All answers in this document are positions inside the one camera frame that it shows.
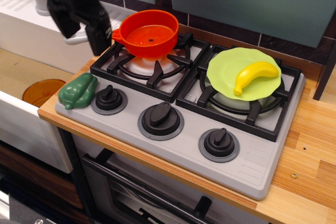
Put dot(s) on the black burner grate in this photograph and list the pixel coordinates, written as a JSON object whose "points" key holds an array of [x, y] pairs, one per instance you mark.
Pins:
{"points": [[263, 117], [162, 78]]}

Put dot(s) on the black left stove knob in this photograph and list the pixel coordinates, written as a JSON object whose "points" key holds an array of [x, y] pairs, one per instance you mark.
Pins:
{"points": [[109, 101]]}

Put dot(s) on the toy oven door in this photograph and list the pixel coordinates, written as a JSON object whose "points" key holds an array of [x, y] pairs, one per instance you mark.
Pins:
{"points": [[132, 193]]}

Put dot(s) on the orange pot with grey handle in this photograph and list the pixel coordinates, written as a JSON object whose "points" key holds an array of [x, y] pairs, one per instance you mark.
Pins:
{"points": [[148, 34]]}

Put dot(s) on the black stove knob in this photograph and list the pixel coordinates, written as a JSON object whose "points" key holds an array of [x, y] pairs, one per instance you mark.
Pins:
{"points": [[161, 122], [219, 145], [109, 101]]}

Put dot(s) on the grey toy stove top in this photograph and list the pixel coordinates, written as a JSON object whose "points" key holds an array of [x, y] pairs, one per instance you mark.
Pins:
{"points": [[250, 173]]}

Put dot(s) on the orange sink drain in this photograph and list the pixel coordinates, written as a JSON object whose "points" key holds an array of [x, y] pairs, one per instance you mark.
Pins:
{"points": [[39, 92]]}

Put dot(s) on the black right burner grate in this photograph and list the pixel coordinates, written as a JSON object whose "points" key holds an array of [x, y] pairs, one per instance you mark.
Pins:
{"points": [[263, 117]]}

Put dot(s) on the black right stove knob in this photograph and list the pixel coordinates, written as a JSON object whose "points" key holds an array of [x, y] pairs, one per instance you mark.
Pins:
{"points": [[219, 145]]}

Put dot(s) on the green toy bell pepper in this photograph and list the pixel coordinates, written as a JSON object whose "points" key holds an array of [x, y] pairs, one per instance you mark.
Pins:
{"points": [[79, 92]]}

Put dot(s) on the light green plastic plate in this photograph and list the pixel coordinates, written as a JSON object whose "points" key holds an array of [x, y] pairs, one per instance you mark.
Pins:
{"points": [[225, 66]]}

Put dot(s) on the black middle stove knob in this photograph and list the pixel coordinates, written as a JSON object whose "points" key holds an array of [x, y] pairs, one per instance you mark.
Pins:
{"points": [[161, 122]]}

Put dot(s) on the brass screw in countertop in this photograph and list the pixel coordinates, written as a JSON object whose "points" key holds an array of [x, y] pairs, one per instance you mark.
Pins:
{"points": [[294, 175]]}

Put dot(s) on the black left burner grate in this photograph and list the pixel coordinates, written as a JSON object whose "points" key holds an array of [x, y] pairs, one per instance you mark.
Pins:
{"points": [[162, 78]]}

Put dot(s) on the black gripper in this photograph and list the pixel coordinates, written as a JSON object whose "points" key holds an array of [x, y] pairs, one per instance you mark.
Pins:
{"points": [[67, 14]]}

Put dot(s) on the dark brown wooden post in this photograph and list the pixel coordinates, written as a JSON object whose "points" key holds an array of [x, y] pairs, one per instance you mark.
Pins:
{"points": [[325, 75]]}

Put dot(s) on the yellow toy banana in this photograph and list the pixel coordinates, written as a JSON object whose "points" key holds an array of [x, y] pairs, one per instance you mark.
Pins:
{"points": [[252, 72]]}

